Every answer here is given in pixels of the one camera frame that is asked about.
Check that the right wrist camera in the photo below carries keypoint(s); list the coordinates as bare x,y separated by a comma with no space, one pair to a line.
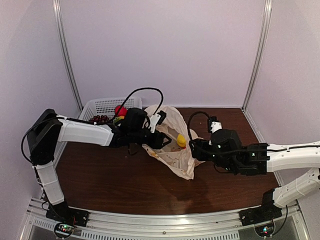
213,124

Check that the left aluminium corner post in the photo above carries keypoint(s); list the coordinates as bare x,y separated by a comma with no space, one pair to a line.
65,53

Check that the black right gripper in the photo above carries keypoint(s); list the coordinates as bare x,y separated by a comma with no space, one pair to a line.
198,154

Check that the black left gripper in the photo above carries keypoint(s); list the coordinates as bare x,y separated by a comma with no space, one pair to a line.
156,142

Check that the aluminium corner post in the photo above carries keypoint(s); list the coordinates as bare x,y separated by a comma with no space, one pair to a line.
65,53
264,31

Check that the circuit board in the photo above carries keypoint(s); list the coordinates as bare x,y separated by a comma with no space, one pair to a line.
63,230
265,230

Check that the dark red grape bunch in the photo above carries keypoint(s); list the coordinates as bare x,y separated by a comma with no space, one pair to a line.
99,119

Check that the aluminium front rail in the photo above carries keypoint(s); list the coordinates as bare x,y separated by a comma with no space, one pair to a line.
224,225

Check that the banana print plastic bag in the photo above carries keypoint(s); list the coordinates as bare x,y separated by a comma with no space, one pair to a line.
178,160

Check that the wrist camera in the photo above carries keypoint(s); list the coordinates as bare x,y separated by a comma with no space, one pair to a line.
213,124
156,119

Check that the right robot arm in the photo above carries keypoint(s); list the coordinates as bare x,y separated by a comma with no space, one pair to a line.
226,151

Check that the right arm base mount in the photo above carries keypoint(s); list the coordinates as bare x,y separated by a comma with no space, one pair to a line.
256,215

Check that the red apple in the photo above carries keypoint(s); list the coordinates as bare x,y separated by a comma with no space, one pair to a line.
120,111

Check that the green yellow mango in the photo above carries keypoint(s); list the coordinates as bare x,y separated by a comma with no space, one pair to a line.
118,118

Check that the yellow lemon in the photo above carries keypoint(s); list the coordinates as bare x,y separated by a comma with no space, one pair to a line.
181,141

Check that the right aluminium corner post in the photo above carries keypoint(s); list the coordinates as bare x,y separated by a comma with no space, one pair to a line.
264,31

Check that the left circuit board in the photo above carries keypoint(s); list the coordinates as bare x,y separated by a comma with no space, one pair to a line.
63,230

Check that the right circuit board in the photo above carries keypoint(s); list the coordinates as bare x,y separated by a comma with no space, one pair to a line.
265,230

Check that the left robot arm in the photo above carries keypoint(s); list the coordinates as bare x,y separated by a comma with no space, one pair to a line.
50,128

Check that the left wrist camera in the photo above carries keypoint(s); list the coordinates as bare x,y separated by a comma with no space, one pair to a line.
156,119

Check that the white perforated plastic basket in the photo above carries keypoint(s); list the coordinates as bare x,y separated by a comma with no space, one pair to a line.
106,106

